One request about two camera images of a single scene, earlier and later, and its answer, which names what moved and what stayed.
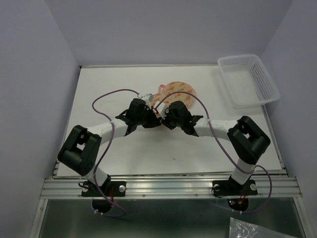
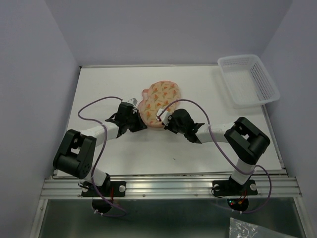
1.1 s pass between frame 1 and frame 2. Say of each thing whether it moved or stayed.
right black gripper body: moved
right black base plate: stayed
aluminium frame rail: stayed
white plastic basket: stayed
